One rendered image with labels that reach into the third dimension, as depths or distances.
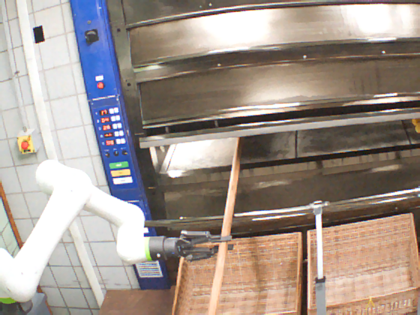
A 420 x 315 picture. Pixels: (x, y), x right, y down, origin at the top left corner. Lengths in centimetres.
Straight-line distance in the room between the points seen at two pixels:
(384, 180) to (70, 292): 178
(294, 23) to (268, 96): 35
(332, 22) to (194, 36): 59
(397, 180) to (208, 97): 95
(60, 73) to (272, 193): 110
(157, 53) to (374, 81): 93
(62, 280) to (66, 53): 128
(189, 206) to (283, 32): 92
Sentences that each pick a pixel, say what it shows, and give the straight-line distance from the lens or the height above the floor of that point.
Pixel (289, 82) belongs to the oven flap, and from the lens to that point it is 274.
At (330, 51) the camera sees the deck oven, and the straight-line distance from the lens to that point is 270.
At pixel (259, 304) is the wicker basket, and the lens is 301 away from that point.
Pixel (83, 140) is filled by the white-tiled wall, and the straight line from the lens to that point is 298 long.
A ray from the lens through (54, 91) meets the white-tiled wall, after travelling 294.
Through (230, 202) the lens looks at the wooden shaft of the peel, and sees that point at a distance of 260.
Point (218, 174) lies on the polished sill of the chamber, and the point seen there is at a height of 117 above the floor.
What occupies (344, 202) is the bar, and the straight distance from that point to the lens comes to 255.
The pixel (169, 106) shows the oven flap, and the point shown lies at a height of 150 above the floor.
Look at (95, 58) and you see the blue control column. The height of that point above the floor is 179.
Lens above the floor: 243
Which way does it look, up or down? 24 degrees down
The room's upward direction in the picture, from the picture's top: 11 degrees counter-clockwise
